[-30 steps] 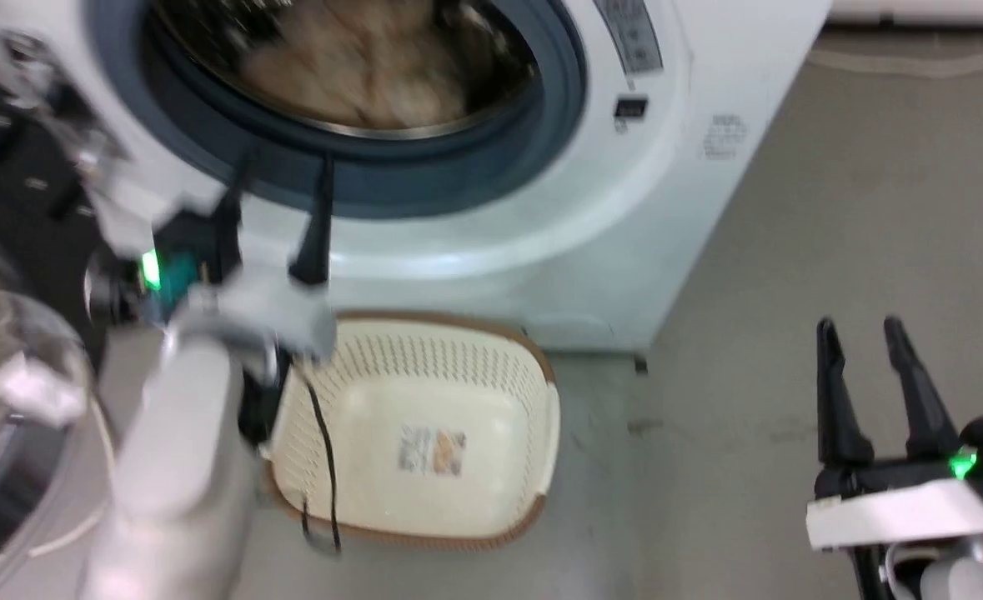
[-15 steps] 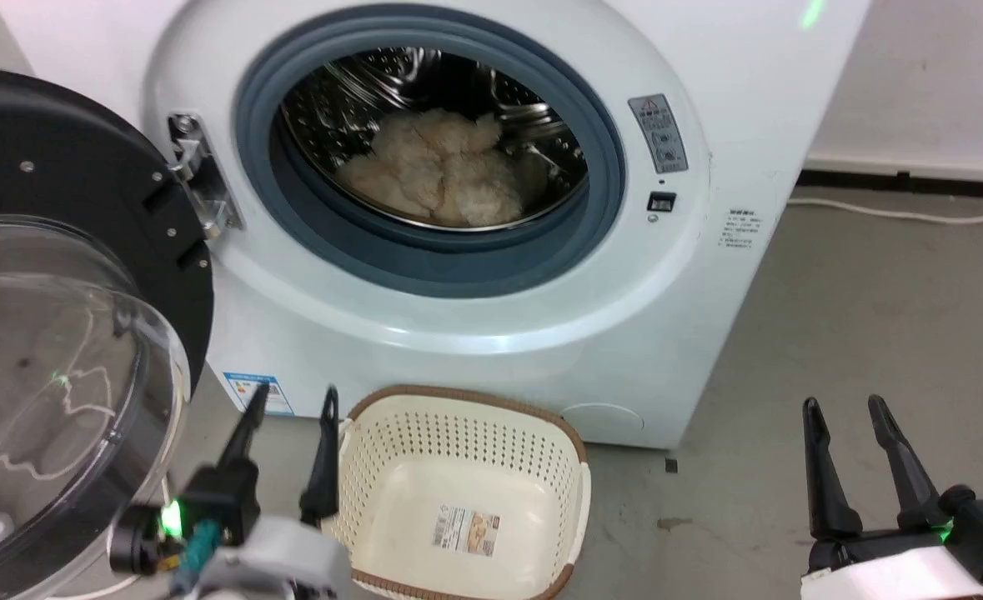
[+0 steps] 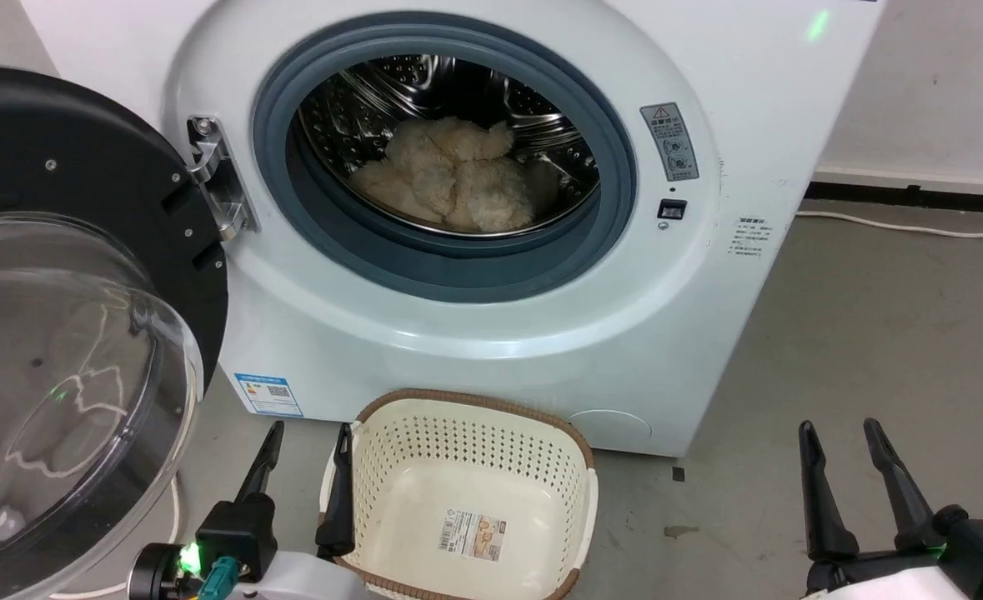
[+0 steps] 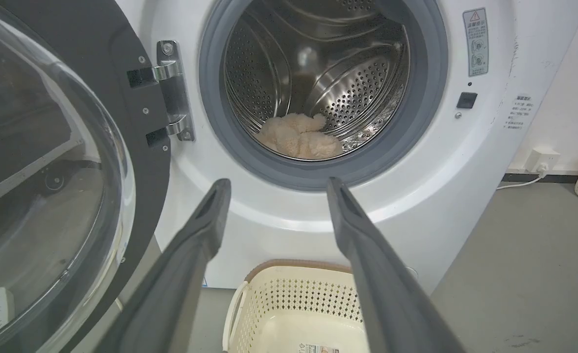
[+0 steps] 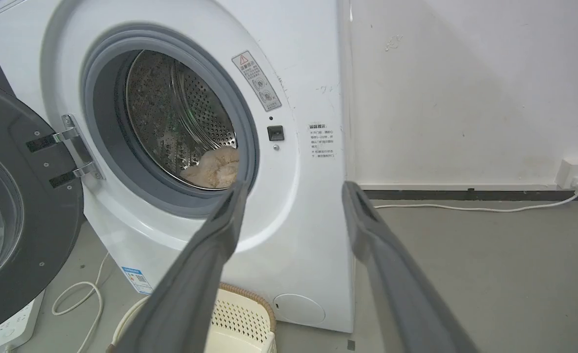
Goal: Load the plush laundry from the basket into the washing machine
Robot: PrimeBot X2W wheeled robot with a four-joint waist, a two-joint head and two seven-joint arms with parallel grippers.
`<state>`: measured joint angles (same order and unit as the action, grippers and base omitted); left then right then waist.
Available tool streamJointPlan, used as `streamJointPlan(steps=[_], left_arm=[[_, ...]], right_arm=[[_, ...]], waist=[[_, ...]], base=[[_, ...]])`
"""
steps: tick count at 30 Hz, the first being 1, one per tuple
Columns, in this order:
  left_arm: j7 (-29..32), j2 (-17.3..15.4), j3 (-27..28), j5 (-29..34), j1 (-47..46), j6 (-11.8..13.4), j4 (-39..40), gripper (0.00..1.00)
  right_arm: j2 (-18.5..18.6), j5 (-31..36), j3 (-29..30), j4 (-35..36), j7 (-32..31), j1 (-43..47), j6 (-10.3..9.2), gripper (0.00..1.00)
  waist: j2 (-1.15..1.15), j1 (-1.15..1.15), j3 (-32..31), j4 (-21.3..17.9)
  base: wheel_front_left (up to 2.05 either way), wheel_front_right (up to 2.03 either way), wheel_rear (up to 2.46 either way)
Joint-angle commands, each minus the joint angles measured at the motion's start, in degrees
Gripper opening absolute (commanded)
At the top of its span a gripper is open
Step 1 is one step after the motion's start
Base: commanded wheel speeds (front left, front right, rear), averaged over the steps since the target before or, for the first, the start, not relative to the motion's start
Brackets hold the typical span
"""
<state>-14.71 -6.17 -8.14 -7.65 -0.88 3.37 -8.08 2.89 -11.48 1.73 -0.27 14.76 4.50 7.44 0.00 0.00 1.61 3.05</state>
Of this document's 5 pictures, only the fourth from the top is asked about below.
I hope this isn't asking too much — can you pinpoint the cream plush laundry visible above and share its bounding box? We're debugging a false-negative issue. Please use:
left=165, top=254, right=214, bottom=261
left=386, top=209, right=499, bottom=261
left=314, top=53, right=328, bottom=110
left=256, top=113, right=344, bottom=160

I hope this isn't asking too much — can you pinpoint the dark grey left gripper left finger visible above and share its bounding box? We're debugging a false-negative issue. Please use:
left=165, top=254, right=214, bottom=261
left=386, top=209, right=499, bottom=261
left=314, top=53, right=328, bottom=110
left=94, top=178, right=232, bottom=353

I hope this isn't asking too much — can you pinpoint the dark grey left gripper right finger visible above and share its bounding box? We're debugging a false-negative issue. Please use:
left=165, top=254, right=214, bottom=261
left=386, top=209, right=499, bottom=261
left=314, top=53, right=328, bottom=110
left=326, top=177, right=466, bottom=353

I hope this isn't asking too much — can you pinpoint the round glass washing machine door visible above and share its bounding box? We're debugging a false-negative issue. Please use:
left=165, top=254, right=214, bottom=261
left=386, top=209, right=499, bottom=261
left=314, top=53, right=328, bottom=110
left=0, top=0, right=172, bottom=353

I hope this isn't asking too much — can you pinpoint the chrome door hinge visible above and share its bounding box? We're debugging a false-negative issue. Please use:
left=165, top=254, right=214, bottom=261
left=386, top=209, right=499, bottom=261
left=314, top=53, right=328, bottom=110
left=152, top=40, right=196, bottom=142

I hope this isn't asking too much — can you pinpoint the warning label sticker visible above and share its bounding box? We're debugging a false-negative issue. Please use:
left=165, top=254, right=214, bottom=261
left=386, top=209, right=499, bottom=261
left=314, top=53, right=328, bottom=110
left=462, top=7, right=490, bottom=77

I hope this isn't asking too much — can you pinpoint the white power cable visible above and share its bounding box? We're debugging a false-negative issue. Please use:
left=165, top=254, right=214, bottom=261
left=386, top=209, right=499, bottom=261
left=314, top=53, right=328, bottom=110
left=496, top=168, right=549, bottom=191

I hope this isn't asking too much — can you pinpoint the white wall power socket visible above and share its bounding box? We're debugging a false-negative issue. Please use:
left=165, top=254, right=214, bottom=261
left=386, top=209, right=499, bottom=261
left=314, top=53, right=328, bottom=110
left=525, top=146, right=561, bottom=174

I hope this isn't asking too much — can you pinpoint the cream perforated laundry basket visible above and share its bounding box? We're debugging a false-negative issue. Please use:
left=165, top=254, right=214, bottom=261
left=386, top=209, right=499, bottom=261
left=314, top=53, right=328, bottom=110
left=222, top=259, right=374, bottom=353

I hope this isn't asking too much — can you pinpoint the white text label sticker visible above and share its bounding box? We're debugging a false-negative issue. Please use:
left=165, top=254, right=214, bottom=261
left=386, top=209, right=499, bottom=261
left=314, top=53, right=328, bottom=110
left=503, top=92, right=534, bottom=131

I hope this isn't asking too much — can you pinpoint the white front-load washing machine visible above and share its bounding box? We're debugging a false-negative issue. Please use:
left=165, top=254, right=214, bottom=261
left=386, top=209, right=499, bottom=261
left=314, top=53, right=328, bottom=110
left=116, top=0, right=578, bottom=295

